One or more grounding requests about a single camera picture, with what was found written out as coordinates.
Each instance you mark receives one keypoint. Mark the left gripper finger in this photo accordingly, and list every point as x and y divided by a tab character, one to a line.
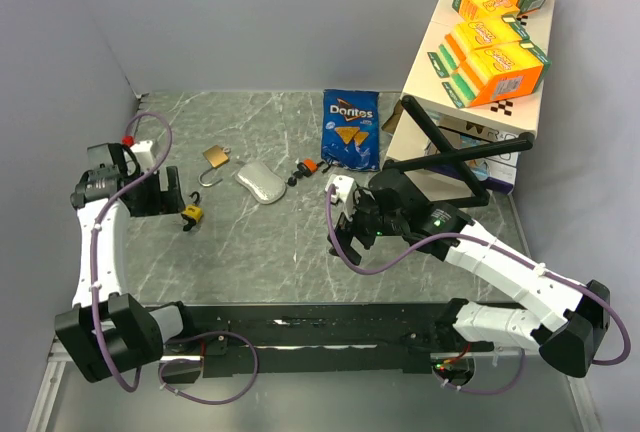
173	196
143	200

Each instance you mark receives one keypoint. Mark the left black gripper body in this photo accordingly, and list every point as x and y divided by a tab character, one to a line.
164	202

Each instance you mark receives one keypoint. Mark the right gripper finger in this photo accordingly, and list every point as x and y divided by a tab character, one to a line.
335	236
353	247

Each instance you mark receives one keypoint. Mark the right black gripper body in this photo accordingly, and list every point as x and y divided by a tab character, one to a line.
369	216

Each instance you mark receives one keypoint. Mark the yellow padlock black shackle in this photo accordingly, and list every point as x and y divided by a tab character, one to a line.
193	213

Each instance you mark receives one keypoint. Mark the orange black small padlock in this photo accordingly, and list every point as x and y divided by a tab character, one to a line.
306	168

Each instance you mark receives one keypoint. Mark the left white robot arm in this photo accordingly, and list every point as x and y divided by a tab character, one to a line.
107	330

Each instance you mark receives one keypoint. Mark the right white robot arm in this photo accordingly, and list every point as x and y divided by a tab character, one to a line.
563	320

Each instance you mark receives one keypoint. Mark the brass padlock silver shackle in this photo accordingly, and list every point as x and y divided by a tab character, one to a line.
216	156

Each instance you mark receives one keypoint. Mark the blue Doritos chip bag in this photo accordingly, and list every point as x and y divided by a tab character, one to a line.
350	136

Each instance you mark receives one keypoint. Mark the black folding stand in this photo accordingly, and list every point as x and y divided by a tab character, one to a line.
457	158

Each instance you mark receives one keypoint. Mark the white cardboard box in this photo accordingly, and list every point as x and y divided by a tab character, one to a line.
407	141

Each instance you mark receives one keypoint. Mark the white shelf board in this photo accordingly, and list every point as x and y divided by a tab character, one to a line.
515	115

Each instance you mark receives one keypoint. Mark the front yellow sponge pack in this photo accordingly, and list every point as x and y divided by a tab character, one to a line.
497	73

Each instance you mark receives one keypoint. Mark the yellow sponge pack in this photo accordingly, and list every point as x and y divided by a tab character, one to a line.
467	37
497	73

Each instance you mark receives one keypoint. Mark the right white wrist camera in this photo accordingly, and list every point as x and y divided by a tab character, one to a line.
341	189

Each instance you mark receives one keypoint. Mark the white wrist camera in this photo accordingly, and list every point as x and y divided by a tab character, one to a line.
341	189
145	151

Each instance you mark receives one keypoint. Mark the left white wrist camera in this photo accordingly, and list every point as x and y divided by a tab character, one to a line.
145	151

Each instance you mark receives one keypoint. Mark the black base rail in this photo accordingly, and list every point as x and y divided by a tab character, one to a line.
331	337

